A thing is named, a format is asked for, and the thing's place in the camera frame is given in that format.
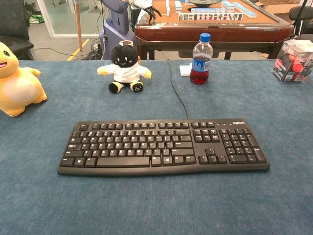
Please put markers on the black-headed plush doll white coat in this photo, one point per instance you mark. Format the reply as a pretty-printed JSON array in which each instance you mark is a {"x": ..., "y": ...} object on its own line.
[{"x": 124, "y": 71}]

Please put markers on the printed mahjong tile row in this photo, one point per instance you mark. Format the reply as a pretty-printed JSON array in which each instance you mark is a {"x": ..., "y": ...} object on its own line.
[{"x": 210, "y": 16}]

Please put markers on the black Logitech keyboard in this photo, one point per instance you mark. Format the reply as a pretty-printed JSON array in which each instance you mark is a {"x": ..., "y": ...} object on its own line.
[{"x": 146, "y": 147}]

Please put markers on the wooden pole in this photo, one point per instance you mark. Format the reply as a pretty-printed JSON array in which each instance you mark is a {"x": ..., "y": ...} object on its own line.
[{"x": 78, "y": 24}]

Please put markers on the small white pad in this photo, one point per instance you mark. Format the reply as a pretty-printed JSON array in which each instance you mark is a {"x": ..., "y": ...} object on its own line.
[{"x": 184, "y": 70}]

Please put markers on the white-framed glass partition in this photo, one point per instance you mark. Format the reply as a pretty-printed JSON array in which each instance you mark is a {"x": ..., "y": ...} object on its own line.
[{"x": 63, "y": 17}]

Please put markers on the black office chair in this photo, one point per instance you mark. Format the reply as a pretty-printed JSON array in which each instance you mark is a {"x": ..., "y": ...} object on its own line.
[{"x": 14, "y": 19}]

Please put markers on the clear box with red cups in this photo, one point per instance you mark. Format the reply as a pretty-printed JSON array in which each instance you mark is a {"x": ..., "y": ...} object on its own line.
[{"x": 291, "y": 66}]

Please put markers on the blue table cloth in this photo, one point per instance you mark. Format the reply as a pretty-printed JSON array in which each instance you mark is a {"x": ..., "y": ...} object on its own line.
[{"x": 73, "y": 208}]

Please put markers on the black background robot hand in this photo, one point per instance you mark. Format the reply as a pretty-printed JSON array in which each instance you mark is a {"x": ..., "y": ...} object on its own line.
[{"x": 149, "y": 12}]

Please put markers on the brown mahjong table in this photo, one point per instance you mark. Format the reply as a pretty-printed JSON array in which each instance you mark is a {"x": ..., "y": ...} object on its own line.
[{"x": 207, "y": 30}]

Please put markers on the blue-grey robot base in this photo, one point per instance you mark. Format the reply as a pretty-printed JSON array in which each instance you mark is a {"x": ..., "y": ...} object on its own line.
[{"x": 117, "y": 24}]

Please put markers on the plastic bottle red drink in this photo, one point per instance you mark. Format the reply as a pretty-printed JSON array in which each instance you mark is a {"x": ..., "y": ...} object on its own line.
[{"x": 200, "y": 61}]

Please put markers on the black tripod stand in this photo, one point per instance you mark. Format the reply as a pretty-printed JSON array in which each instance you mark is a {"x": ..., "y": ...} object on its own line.
[{"x": 300, "y": 16}]

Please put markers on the yellow duck plush toy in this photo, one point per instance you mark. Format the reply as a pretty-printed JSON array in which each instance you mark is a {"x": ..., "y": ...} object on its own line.
[{"x": 19, "y": 90}]

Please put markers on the blue-backed mahjong tile row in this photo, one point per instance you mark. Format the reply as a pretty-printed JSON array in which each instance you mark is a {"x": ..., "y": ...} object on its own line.
[
  {"x": 207, "y": 10},
  {"x": 228, "y": 5},
  {"x": 245, "y": 9}
]

